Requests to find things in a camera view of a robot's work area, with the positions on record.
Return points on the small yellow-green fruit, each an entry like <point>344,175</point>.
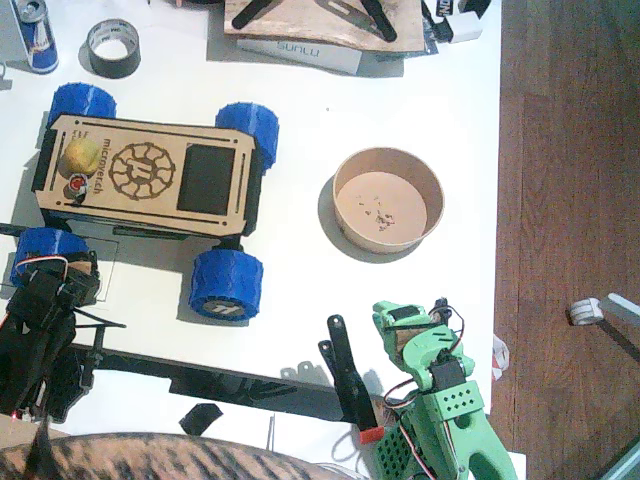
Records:
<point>80,157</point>

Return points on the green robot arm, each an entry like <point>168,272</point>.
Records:
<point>465,440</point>

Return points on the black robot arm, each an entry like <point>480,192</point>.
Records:
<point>30,350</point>

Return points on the brown paper bowl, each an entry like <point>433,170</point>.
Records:
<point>380,200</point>

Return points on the black spring clamp red tip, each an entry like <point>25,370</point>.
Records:
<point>352,385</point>

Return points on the white red plastic bag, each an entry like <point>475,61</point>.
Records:
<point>501,357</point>

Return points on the wooden rover with blue wheels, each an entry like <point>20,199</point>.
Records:
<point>145,172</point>

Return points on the brown striped fabric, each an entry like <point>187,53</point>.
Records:
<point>150,457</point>

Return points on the grey metal bar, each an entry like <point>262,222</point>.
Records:
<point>622,304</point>

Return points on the small black flat piece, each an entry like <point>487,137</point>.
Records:
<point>200,419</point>

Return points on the blue silver energy drink can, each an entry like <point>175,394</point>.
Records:
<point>40,45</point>

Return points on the white SUNLU box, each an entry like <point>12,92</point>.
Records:
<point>300,55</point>

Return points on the dark blue flat packet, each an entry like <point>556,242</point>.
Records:
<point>430,30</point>

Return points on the black tripod leg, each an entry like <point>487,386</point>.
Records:
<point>250,12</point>
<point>382,25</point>

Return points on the small white box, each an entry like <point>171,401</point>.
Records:
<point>465,30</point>

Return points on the brown wooden board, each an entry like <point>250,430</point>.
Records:
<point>310,25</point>

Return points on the black wrist camera on cardboard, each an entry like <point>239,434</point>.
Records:
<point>442,309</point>

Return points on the long black flat rail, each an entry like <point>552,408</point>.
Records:
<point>225,380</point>

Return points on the grey metal frame edge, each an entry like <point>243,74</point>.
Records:
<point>625,465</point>

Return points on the black duct tape roll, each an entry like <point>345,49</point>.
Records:
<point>115,68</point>

